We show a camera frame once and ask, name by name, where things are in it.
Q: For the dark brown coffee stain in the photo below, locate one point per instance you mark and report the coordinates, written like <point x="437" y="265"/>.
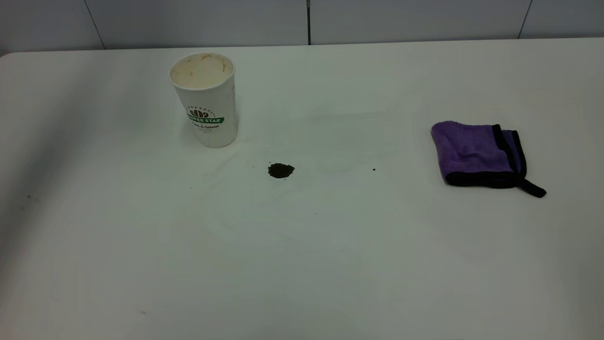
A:
<point x="281" y="170"/>

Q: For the purple cloth with black trim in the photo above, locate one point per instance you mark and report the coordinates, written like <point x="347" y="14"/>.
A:
<point x="467" y="151"/>

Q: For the white paper coffee cup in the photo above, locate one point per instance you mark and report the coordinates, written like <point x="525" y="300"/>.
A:
<point x="210" y="104"/>

